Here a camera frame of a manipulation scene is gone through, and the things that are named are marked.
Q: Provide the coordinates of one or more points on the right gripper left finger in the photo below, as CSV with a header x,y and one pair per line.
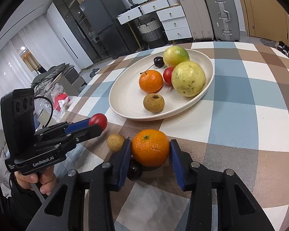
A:
x,y
64,208

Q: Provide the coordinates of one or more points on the brown longan with calyx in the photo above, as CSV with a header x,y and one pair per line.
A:
x,y
153,102

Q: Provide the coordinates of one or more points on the white drawer cabinet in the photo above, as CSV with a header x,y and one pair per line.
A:
x,y
170,14

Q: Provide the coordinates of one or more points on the red white plastic bag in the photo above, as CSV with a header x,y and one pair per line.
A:
x,y
59,97

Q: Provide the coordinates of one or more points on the orange mandarin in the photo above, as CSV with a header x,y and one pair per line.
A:
x,y
150,148
151,81

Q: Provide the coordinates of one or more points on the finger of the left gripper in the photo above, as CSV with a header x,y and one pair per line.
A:
x,y
84,134
78,125

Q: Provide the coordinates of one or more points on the checkered tablecloth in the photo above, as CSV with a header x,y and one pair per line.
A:
x,y
242,122

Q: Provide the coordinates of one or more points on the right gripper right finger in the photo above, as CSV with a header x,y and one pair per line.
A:
x,y
237,207

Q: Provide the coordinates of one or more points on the person's left hand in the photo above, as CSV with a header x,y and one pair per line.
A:
x,y
47,179

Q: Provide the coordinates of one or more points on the yellow-green passion fruit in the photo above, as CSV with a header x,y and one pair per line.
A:
x,y
174,55

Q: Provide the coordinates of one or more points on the grey clothes pile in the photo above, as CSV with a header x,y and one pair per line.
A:
x,y
63,75

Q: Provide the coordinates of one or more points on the red cherry tomato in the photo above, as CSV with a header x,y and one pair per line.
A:
x,y
167,75
100,120

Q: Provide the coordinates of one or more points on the wooden door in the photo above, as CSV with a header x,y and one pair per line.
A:
x,y
266,19

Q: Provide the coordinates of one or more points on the yellow spotted passion fruit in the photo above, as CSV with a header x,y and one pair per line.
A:
x,y
188,78

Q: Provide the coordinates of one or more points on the dark cherry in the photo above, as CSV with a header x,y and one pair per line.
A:
x,y
135,170
158,62

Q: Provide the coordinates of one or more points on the grey slippers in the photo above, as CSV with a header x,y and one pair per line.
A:
x,y
94,72

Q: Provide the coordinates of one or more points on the tan longan fruit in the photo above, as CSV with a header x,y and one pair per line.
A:
x,y
115,142

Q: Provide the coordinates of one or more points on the beige suitcase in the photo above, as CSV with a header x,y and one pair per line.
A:
x,y
198,19

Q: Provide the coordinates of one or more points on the silver aluminium suitcase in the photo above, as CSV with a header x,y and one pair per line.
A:
x,y
224,19

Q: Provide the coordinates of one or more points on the black refrigerator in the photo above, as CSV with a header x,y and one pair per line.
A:
x,y
118,39

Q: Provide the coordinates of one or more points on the woven laundry basket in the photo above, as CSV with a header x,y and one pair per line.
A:
x,y
152,34

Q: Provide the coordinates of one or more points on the white wardrobe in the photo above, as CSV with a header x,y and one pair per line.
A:
x,y
67,38

